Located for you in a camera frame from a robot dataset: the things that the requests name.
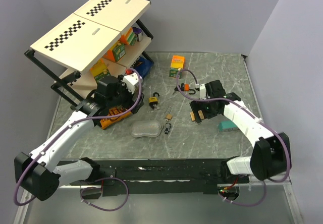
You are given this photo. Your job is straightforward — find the beige two-tier shelf rack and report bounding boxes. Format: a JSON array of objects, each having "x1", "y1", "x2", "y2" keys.
[{"x1": 25, "y1": 0, "x2": 153, "y2": 106}]

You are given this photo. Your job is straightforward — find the yellow black padlock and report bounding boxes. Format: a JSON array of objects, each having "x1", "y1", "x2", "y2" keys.
[{"x1": 149, "y1": 92, "x2": 160, "y2": 108}]

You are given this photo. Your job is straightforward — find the grey figurine keychain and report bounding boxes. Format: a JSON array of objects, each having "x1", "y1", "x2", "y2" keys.
[{"x1": 164, "y1": 123, "x2": 172, "y2": 135}]

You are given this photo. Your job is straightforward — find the orange green box upper shelf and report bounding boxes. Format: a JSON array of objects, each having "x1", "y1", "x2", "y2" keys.
[{"x1": 120, "y1": 28, "x2": 137, "y2": 46}]

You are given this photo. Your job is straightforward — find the orange green box shelf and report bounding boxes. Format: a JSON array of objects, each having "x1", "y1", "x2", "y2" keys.
[
  {"x1": 103, "y1": 41, "x2": 126, "y2": 63},
  {"x1": 120, "y1": 28, "x2": 137, "y2": 46}
]

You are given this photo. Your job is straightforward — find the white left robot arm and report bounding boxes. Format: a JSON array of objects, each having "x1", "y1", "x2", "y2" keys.
[{"x1": 14, "y1": 72, "x2": 144, "y2": 201}]

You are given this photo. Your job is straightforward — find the orange green box on table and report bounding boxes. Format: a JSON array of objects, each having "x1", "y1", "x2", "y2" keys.
[{"x1": 169, "y1": 55, "x2": 185, "y2": 78}]

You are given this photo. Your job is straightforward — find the orange black padlock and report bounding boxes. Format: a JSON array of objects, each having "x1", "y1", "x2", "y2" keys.
[{"x1": 181, "y1": 83, "x2": 196, "y2": 95}]

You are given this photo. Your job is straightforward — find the purple white small box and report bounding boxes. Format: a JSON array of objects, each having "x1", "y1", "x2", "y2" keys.
[{"x1": 132, "y1": 27, "x2": 144, "y2": 42}]

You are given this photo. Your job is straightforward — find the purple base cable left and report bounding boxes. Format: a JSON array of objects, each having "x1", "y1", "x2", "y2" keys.
[{"x1": 80, "y1": 177, "x2": 129, "y2": 212}]

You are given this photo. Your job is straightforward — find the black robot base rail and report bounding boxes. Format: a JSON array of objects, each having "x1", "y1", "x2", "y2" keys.
[{"x1": 72, "y1": 158, "x2": 249, "y2": 196}]

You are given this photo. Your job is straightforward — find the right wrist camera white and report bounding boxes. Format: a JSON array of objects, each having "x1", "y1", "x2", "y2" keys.
[{"x1": 195, "y1": 84, "x2": 207, "y2": 100}]

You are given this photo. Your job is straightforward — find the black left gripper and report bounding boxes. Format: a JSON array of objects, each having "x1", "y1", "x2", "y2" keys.
[{"x1": 107, "y1": 75, "x2": 144, "y2": 114}]

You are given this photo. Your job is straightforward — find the orange green box middle shelf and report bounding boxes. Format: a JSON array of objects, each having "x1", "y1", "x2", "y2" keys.
[{"x1": 103, "y1": 41, "x2": 126, "y2": 63}]

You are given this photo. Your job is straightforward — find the blue snack bag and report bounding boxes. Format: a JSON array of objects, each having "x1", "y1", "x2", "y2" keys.
[{"x1": 133, "y1": 57, "x2": 154, "y2": 78}]

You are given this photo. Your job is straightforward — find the orange snack bag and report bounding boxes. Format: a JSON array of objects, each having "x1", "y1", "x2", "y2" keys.
[{"x1": 99, "y1": 106, "x2": 132, "y2": 130}]

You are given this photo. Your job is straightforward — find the small brass padlock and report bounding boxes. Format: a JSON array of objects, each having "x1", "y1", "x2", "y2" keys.
[{"x1": 165, "y1": 106, "x2": 173, "y2": 122}]

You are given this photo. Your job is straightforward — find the silver glitter sponge pad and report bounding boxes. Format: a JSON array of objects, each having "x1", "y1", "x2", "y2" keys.
[{"x1": 130, "y1": 120, "x2": 163, "y2": 138}]

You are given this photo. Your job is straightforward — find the black keys of orange padlock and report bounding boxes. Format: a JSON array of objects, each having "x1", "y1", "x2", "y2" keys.
[{"x1": 173, "y1": 87, "x2": 179, "y2": 94}]

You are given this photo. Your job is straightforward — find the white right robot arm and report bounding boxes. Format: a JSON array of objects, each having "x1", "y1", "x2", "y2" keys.
[{"x1": 190, "y1": 80, "x2": 291, "y2": 183}]

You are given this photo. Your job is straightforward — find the teal rectangular box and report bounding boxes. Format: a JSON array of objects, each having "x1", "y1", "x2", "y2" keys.
[{"x1": 218, "y1": 120, "x2": 239, "y2": 132}]

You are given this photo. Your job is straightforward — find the yellow green box lower shelf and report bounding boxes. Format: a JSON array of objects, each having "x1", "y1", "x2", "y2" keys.
[{"x1": 89, "y1": 59, "x2": 110, "y2": 83}]

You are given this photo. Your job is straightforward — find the silver keys of yellow padlock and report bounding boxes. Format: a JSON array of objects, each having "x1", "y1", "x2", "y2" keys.
[{"x1": 152, "y1": 105, "x2": 160, "y2": 112}]

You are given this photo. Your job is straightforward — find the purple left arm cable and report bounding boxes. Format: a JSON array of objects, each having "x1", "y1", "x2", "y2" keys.
[{"x1": 13, "y1": 67, "x2": 145, "y2": 206}]

